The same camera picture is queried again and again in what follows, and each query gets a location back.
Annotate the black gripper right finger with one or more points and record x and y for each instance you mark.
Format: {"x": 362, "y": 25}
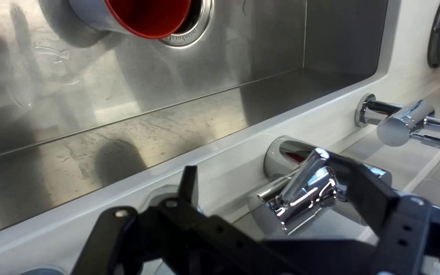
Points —
{"x": 408, "y": 227}

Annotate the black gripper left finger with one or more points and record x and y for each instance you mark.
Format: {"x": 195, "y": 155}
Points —
{"x": 174, "y": 232}

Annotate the stainless steel sink basin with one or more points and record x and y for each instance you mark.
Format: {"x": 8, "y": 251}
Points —
{"x": 82, "y": 109}

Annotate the small chrome side tap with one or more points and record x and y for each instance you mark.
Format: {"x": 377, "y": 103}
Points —
{"x": 394, "y": 125}

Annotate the chrome gooseneck kitchen faucet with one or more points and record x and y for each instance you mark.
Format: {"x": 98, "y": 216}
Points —
{"x": 302, "y": 183}

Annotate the red and white mug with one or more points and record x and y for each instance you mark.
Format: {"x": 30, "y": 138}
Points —
{"x": 145, "y": 19}

